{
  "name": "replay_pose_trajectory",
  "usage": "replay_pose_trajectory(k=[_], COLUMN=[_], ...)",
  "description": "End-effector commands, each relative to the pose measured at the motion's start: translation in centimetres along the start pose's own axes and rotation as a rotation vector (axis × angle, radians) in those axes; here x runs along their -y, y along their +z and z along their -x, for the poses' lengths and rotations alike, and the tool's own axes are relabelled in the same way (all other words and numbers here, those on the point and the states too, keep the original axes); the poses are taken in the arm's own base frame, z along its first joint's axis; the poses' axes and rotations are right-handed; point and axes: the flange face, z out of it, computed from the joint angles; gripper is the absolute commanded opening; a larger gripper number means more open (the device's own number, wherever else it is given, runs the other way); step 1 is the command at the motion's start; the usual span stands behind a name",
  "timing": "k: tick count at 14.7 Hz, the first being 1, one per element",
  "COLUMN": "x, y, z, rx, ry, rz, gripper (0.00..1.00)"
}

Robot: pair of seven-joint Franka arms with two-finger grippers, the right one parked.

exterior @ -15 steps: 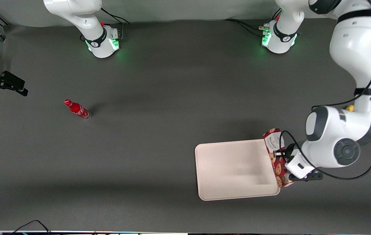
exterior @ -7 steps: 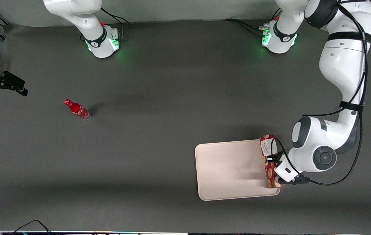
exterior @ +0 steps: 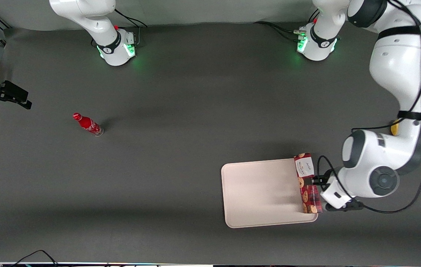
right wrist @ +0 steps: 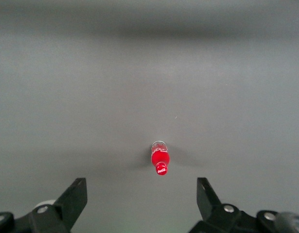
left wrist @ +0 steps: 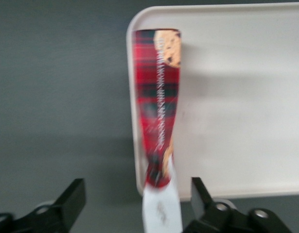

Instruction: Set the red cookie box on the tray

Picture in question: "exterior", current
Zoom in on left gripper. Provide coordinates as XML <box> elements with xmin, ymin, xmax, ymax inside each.
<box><xmin>311</xmin><ymin>176</ymin><xmax>356</xmax><ymax>210</ymax></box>

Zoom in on red cookie box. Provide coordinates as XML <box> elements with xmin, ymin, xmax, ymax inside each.
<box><xmin>294</xmin><ymin>152</ymin><xmax>323</xmax><ymax>214</ymax></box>

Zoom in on beige plastic tray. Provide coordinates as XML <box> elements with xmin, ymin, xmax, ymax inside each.
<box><xmin>221</xmin><ymin>158</ymin><xmax>319</xmax><ymax>229</ymax></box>

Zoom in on red cola bottle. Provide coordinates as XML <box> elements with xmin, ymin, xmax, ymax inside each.
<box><xmin>72</xmin><ymin>112</ymin><xmax>105</xmax><ymax>137</ymax></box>

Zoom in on black right base cable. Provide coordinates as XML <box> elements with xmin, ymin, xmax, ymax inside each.
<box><xmin>113</xmin><ymin>9</ymin><xmax>148</xmax><ymax>47</ymax></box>

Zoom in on black left base cables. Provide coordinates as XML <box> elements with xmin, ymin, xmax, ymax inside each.
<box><xmin>253</xmin><ymin>11</ymin><xmax>320</xmax><ymax>43</ymax></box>

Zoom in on black table edge cable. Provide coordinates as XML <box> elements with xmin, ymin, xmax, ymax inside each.
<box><xmin>10</xmin><ymin>249</ymin><xmax>60</xmax><ymax>267</ymax></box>

